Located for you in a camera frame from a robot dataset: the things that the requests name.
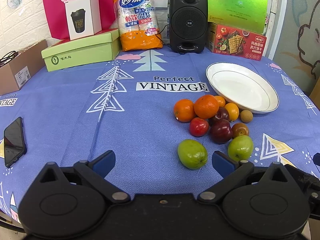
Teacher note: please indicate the dark red plum front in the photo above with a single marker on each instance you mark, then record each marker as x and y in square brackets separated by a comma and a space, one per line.
[221, 131]

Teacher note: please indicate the shiny green gift box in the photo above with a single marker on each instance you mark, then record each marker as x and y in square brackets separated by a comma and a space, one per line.
[249, 15]

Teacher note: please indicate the red cherry tomato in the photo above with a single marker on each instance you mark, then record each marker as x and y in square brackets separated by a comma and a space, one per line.
[198, 127]

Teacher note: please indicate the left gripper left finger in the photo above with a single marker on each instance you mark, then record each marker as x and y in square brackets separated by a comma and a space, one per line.
[94, 172]

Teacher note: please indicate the big orange tangerine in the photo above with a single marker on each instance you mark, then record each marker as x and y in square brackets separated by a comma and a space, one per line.
[206, 106]

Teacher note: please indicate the brown cardboard box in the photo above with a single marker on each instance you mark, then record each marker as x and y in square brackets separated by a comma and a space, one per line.
[15, 74]

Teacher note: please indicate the yellow orange kumquat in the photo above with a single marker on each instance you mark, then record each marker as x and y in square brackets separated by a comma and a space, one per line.
[233, 111]

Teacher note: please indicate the red cracker box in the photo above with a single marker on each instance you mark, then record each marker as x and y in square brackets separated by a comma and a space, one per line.
[232, 41]

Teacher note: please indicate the light green shoe box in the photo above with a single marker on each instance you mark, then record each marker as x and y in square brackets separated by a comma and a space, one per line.
[101, 47]

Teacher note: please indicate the black speaker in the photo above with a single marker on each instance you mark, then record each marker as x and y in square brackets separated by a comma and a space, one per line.
[188, 20]

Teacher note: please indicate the brownish orange tomato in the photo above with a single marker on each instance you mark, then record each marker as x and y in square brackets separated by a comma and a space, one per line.
[239, 129]

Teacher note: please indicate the orange paper cup package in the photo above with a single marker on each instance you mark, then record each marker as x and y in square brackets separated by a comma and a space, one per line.
[138, 25]

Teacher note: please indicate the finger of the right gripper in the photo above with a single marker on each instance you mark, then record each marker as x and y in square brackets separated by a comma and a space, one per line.
[316, 159]

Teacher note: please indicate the white coffee cup box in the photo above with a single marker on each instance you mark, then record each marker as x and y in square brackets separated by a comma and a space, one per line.
[83, 18]

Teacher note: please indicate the large green jujube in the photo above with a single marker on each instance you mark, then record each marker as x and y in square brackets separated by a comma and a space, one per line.
[192, 154]

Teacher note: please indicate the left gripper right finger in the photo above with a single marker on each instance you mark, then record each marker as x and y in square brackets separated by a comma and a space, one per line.
[234, 174]

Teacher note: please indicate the dark red plum back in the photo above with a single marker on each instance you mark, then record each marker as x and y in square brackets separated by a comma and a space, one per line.
[222, 114]

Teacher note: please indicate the black smartphone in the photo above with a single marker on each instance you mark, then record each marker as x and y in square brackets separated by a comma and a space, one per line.
[14, 142]

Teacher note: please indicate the small green jujube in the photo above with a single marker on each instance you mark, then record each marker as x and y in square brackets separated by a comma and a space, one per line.
[240, 148]

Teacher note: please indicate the dark red plum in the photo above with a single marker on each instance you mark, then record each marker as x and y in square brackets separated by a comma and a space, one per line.
[222, 114]
[221, 131]

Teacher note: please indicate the small orange kumquat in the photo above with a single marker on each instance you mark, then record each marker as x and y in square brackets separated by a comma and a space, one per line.
[221, 101]

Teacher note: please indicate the white ceramic plate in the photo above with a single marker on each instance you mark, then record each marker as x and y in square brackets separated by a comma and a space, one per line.
[243, 87]

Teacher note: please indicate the blue patterned tablecloth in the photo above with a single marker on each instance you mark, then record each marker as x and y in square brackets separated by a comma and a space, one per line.
[127, 106]

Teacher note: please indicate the brown longan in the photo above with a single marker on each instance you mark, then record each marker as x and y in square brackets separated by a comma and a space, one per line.
[246, 116]

